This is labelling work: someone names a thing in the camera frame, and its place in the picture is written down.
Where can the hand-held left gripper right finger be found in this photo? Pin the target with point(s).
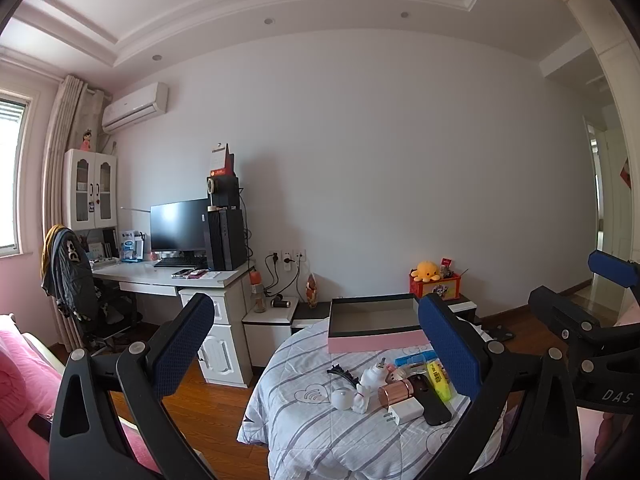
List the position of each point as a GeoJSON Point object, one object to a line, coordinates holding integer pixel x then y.
{"type": "Point", "coordinates": [445, 345]}

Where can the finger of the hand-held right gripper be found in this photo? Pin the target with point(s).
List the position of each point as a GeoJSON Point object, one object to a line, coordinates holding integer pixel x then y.
{"type": "Point", "coordinates": [557, 312]}
{"type": "Point", "coordinates": [612, 266]}

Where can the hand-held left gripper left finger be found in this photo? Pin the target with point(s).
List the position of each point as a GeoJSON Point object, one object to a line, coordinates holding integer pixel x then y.
{"type": "Point", "coordinates": [182, 345]}

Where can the yellow small box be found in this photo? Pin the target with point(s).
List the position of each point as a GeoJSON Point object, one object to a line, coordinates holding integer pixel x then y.
{"type": "Point", "coordinates": [439, 377]}

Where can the blue printed small box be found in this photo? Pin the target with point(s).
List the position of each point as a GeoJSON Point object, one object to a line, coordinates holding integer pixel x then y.
{"type": "Point", "coordinates": [412, 360]}

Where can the pink small item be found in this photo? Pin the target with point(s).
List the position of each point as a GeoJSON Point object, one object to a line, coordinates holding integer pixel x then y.
{"type": "Point", "coordinates": [397, 372]}

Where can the black remote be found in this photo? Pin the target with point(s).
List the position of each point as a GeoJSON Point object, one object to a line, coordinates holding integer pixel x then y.
{"type": "Point", "coordinates": [432, 405]}

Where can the rose gold metal cup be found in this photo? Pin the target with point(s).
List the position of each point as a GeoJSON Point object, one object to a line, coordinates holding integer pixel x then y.
{"type": "Point", "coordinates": [397, 392]}

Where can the pink storage box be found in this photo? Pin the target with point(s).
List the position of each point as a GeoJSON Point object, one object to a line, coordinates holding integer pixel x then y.
{"type": "Point", "coordinates": [370, 342]}

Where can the white plug adapter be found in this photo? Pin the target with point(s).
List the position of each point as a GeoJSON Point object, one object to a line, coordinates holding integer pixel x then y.
{"type": "Point", "coordinates": [372, 375]}

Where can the white charger block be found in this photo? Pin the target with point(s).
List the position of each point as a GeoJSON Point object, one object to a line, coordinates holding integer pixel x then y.
{"type": "Point", "coordinates": [405, 412]}

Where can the white round gadget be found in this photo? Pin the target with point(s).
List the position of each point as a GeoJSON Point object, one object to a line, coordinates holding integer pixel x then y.
{"type": "Point", "coordinates": [342, 400]}

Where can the black floor scale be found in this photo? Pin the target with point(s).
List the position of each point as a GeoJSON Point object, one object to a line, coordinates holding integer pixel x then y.
{"type": "Point", "coordinates": [500, 334]}

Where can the red printed box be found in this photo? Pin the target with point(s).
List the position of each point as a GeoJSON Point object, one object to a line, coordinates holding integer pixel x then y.
{"type": "Point", "coordinates": [435, 288]}

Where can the pink cloth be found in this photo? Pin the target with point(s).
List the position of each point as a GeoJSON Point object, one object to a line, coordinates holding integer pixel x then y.
{"type": "Point", "coordinates": [615, 440]}

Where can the white desk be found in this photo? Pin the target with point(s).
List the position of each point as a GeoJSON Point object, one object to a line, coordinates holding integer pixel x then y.
{"type": "Point", "coordinates": [150, 276]}

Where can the yellow octopus plush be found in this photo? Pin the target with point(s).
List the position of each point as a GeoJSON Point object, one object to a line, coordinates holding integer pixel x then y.
{"type": "Point", "coordinates": [426, 270]}

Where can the black office chair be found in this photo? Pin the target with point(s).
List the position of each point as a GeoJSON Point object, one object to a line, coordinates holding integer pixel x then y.
{"type": "Point", "coordinates": [107, 317]}

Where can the small red packet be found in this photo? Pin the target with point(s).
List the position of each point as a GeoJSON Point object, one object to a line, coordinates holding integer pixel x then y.
{"type": "Point", "coordinates": [446, 263]}

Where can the black keyboard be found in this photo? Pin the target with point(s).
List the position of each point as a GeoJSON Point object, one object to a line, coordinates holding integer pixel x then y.
{"type": "Point", "coordinates": [175, 262]}

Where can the white nightstand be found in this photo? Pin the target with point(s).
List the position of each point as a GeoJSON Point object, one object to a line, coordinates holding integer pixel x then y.
{"type": "Point", "coordinates": [270, 327]}

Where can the orange cap bottle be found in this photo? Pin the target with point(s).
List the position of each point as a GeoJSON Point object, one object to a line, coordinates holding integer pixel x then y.
{"type": "Point", "coordinates": [257, 290]}

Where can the red paper decoration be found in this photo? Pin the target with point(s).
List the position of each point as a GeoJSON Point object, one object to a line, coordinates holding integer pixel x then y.
{"type": "Point", "coordinates": [625, 172]}

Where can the small black hair dryer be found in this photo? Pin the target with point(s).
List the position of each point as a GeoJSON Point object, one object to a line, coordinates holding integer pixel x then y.
{"type": "Point", "coordinates": [281, 302]}

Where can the blue and white box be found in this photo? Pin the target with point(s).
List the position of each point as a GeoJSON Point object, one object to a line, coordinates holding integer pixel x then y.
{"type": "Point", "coordinates": [131, 247]}

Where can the black computer tower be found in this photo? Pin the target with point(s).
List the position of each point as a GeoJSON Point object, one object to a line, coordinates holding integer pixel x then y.
{"type": "Point", "coordinates": [227, 237]}

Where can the black computer monitor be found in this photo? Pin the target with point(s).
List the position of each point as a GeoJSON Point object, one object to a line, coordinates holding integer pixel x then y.
{"type": "Point", "coordinates": [179, 225]}

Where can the dark jacket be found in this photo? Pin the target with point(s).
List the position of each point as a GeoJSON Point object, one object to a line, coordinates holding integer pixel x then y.
{"type": "Point", "coordinates": [65, 270]}

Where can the orange decorative figure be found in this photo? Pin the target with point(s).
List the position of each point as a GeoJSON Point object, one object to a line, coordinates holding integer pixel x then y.
{"type": "Point", "coordinates": [311, 290]}

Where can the striped white quilt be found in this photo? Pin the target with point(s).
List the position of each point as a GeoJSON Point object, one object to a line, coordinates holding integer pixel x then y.
{"type": "Point", "coordinates": [310, 435]}

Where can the black speaker box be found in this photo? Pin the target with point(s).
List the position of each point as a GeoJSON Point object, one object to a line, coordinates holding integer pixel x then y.
{"type": "Point", "coordinates": [223, 190]}

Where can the pink blanket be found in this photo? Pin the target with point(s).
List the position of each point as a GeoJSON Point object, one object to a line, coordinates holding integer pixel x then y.
{"type": "Point", "coordinates": [20, 360]}

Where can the white glass door cabinet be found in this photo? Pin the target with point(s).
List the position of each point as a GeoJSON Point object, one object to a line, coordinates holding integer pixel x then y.
{"type": "Point", "coordinates": [90, 190]}

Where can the red desk calendar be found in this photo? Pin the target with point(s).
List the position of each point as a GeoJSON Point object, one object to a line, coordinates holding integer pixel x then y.
{"type": "Point", "coordinates": [221, 160]}

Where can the pink doll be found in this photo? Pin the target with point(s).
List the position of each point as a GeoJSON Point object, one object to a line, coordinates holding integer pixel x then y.
{"type": "Point", "coordinates": [87, 140]}

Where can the white air conditioner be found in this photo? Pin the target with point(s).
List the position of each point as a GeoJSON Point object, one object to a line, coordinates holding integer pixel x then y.
{"type": "Point", "coordinates": [135, 105]}

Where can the window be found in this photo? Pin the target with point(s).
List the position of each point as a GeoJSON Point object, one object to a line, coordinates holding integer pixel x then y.
{"type": "Point", "coordinates": [10, 160]}

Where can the beige curtain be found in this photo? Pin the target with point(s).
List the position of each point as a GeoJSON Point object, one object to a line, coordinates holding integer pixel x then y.
{"type": "Point", "coordinates": [62, 120]}

